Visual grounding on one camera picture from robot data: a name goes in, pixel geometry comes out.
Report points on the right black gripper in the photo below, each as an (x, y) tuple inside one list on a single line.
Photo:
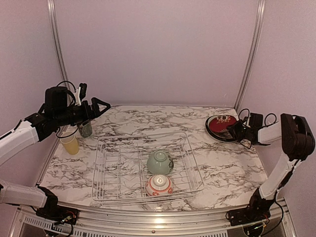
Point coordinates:
[(234, 127)]

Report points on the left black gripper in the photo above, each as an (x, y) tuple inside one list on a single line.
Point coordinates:
[(89, 114)]

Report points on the black rimmed grey plate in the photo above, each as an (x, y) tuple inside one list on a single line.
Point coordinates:
[(217, 138)]

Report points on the light teal plate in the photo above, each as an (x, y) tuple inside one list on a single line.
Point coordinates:
[(216, 133)]

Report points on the dark red floral plate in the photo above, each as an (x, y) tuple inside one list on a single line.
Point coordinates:
[(219, 124)]

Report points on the floral ceramic tumbler cup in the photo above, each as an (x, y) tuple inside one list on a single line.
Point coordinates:
[(85, 129)]

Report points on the yellow mug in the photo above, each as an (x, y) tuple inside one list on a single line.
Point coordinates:
[(69, 142)]

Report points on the pale green ceramic bowl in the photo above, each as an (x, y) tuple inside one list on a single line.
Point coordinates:
[(160, 162)]

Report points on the white and pink bowl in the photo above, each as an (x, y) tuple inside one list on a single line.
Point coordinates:
[(159, 185)]

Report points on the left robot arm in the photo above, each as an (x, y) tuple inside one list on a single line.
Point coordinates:
[(61, 108)]

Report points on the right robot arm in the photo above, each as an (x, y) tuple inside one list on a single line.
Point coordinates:
[(297, 143)]

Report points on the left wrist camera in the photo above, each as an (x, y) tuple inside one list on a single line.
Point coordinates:
[(80, 93)]

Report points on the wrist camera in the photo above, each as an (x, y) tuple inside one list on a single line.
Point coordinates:
[(80, 93), (255, 120)]

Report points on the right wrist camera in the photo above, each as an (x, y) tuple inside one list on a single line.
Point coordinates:
[(255, 120)]

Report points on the white wire dish rack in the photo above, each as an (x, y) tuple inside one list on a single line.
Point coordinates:
[(120, 170)]

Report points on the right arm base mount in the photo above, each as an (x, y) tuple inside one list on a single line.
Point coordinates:
[(244, 215)]

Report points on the left aluminium frame post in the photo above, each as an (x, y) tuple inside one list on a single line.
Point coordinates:
[(56, 39)]

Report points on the aluminium frame post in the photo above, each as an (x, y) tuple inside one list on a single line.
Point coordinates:
[(56, 39), (252, 52)]

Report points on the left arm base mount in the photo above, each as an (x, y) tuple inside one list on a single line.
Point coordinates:
[(58, 214)]

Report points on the aluminium front frame rail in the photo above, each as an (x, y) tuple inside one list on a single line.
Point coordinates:
[(100, 222)]

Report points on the right aluminium frame post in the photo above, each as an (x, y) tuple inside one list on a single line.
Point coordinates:
[(252, 52)]

